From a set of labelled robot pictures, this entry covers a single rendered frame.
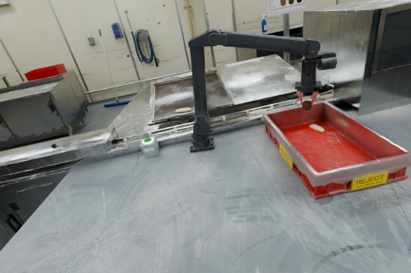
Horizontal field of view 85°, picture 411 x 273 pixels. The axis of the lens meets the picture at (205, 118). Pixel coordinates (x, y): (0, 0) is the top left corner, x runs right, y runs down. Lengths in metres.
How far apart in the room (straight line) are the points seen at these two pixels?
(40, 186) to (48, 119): 2.44
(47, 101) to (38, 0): 2.19
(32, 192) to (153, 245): 0.91
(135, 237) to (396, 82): 1.30
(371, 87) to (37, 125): 3.85
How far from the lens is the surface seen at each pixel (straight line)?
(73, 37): 5.17
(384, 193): 0.92
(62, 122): 3.82
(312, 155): 1.01
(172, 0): 4.82
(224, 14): 4.62
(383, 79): 1.34
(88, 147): 1.27
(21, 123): 4.07
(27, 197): 1.57
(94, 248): 0.88
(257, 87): 1.50
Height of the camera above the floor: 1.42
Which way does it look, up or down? 26 degrees down
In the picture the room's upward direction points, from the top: 11 degrees counter-clockwise
